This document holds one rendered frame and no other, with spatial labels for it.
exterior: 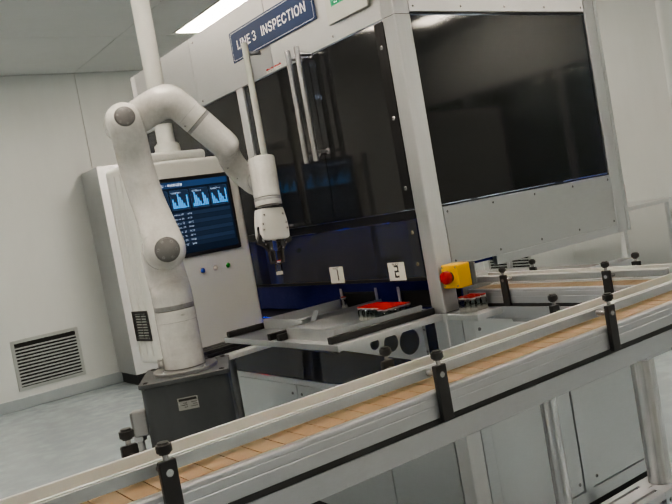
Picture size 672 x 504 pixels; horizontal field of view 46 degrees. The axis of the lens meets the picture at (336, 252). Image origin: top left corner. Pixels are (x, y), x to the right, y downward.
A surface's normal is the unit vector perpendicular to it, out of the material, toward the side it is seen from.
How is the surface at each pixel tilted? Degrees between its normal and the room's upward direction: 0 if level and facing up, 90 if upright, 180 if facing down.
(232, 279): 90
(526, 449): 90
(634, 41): 90
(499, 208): 90
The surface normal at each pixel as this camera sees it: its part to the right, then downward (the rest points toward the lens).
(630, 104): -0.80, 0.17
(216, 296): 0.67, -0.08
